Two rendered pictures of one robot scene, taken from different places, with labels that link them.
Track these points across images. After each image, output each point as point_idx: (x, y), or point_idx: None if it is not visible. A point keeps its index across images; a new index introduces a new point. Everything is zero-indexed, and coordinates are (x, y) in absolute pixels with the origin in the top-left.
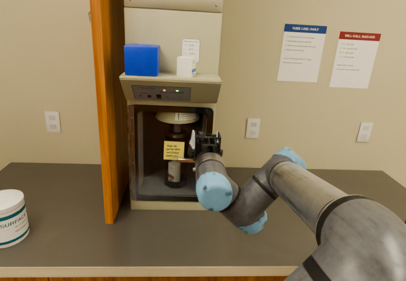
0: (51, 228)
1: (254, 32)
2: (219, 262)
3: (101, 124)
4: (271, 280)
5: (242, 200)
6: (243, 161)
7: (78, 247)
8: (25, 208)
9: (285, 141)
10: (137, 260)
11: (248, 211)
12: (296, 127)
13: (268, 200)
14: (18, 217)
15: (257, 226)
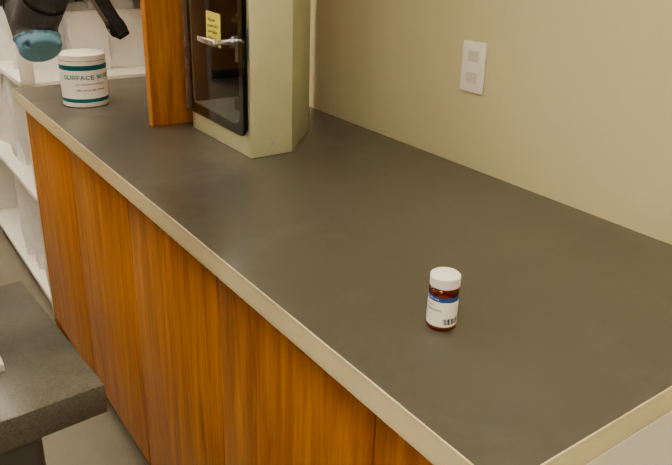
0: (114, 110)
1: None
2: (136, 181)
3: None
4: (181, 252)
5: (12, 2)
6: (456, 148)
7: (95, 125)
8: (94, 71)
9: (537, 115)
10: (100, 148)
11: (12, 16)
12: (562, 79)
13: (21, 4)
14: (81, 75)
15: (17, 41)
